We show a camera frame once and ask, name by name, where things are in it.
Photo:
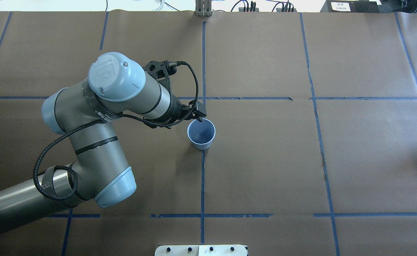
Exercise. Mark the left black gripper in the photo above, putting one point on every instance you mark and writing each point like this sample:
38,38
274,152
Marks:
176,109

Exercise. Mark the blue ribbed plastic cup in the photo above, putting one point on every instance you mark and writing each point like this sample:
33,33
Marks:
201,134

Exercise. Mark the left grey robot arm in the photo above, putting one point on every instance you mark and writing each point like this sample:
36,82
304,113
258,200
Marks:
87,161

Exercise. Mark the white mounting pillar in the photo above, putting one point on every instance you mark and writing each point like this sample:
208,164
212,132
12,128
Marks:
202,250

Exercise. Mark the black power box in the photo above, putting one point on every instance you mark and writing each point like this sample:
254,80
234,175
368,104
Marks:
351,6

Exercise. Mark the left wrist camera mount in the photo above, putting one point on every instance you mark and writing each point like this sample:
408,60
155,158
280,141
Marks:
161,71

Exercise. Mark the aluminium frame post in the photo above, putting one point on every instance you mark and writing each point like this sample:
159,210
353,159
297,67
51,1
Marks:
203,8

